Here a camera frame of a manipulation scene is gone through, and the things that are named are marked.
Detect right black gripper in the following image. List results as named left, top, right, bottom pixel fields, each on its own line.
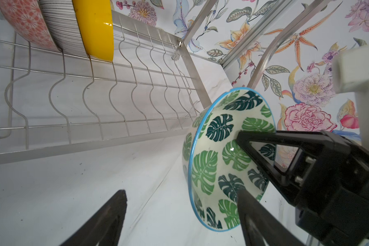
left=236, top=130, right=369, bottom=246

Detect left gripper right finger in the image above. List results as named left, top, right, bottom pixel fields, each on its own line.
left=237, top=190, right=304, bottom=246

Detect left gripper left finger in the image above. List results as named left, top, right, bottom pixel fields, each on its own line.
left=62, top=190, right=127, bottom=246

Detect green leaf pattern bowl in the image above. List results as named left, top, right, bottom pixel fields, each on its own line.
left=182, top=88, right=276, bottom=232

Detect yellow bowl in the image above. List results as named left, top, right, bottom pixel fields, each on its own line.
left=72, top=0, right=114, bottom=62

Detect pink striped bowl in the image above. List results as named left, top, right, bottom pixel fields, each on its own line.
left=39, top=0, right=88, bottom=57

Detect steel two-tier dish rack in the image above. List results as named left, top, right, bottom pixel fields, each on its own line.
left=0, top=0, right=342, bottom=174

